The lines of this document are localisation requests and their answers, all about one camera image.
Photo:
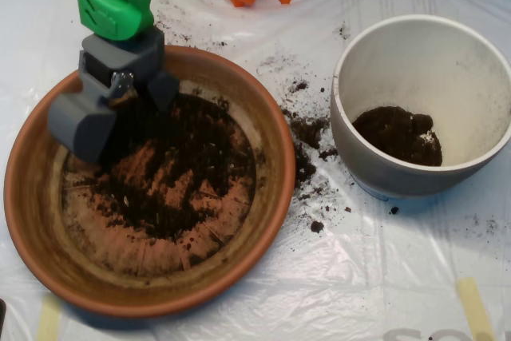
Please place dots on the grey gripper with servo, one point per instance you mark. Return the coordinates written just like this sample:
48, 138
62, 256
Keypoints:
120, 59

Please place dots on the dark soil heap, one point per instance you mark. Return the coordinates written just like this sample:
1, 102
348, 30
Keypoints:
191, 137

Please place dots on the terracotta clay saucer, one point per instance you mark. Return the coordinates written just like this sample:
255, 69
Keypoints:
36, 197

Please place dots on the spilled soil pile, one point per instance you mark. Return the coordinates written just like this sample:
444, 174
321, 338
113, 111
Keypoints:
307, 129

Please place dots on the dark brown food chunk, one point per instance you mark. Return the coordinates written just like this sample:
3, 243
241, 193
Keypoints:
317, 226

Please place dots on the white ceramic pot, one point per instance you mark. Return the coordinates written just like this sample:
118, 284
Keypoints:
359, 161

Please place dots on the small dark food piece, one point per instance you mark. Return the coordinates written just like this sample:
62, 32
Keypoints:
394, 210

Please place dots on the long beige masking tape strip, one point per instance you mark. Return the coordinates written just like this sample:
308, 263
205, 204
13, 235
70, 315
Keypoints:
475, 309
48, 321

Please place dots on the black object at edge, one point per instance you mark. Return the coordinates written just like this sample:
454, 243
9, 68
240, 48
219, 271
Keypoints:
2, 315

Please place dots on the clear plastic cover sheet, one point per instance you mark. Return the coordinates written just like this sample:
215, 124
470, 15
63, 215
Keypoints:
359, 277

